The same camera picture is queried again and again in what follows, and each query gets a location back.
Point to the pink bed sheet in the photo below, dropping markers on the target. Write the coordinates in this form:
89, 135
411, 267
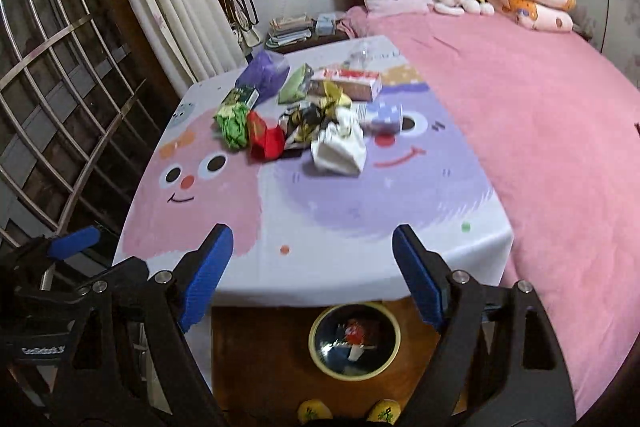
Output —
550, 132

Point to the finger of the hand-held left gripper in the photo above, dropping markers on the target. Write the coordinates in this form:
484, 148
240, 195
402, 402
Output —
122, 271
75, 242

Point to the metal window grille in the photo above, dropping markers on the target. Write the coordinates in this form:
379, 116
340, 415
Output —
60, 72

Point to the blue tissue box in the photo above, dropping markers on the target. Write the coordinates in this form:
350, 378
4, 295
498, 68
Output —
329, 24

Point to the purple plastic bag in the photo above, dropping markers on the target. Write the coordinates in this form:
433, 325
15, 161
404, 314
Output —
262, 72

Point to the yellow slipper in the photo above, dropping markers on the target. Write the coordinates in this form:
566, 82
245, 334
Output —
315, 411
384, 411

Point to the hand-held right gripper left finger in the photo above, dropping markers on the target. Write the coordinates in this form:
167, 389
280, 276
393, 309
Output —
207, 272

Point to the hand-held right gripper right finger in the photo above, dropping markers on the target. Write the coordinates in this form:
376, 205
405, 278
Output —
417, 277

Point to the dark green small box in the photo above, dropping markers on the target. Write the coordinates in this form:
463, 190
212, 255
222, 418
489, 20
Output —
241, 98

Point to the cartoon printed tablecloth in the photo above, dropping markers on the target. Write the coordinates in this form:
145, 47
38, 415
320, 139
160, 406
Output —
325, 217

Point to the white hanging bag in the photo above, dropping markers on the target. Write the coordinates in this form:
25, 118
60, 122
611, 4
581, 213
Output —
246, 34

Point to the white paper bag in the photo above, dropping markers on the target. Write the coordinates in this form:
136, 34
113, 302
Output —
340, 149

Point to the red white carton box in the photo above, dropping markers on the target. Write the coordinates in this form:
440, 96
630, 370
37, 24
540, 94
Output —
355, 83

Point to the red wrapper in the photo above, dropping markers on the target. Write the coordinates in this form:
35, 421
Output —
265, 139

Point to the green crumpled wrapper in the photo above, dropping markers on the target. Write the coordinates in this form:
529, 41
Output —
232, 127

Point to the black yellow wrapper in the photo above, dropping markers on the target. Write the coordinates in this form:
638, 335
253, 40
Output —
302, 122

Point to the yellow rim trash bin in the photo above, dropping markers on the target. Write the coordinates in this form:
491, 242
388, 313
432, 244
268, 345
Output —
327, 357

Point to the clear plastic bottle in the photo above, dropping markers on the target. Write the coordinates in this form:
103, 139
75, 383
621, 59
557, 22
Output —
362, 54

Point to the dark wooden nightstand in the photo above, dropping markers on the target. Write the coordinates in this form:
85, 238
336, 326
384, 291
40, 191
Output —
320, 42

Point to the light green packet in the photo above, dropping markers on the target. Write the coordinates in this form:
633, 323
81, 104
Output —
295, 84

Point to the blue white tissue pack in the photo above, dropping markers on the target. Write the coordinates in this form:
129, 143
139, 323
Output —
382, 117

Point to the stack of books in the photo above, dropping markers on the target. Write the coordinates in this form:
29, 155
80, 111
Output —
289, 31

